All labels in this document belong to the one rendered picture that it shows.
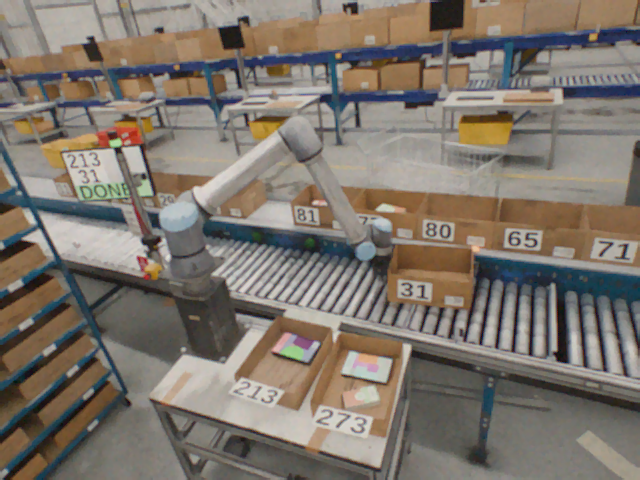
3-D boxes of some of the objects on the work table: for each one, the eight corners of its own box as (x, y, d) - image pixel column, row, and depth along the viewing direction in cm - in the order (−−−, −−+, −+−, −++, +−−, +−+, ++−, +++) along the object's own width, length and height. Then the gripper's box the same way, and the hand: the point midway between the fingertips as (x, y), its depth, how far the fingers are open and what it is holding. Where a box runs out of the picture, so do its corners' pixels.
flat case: (386, 385, 163) (386, 383, 162) (340, 375, 170) (340, 373, 169) (393, 360, 174) (393, 357, 173) (350, 352, 181) (350, 349, 180)
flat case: (308, 365, 177) (307, 362, 176) (271, 353, 186) (270, 350, 185) (322, 343, 187) (322, 341, 186) (287, 333, 196) (286, 330, 195)
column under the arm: (224, 364, 186) (206, 307, 169) (178, 353, 196) (157, 298, 179) (252, 326, 206) (238, 271, 190) (209, 317, 216) (192, 265, 200)
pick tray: (237, 392, 171) (232, 375, 167) (280, 330, 201) (277, 314, 196) (298, 412, 160) (294, 395, 155) (335, 343, 189) (333, 327, 184)
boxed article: (342, 398, 162) (342, 392, 160) (374, 391, 163) (374, 385, 162) (347, 413, 156) (346, 407, 154) (380, 405, 157) (380, 399, 156)
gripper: (370, 255, 204) (370, 289, 214) (388, 258, 200) (387, 293, 211) (375, 246, 210) (375, 280, 221) (393, 249, 207) (392, 283, 217)
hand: (383, 281), depth 217 cm, fingers closed
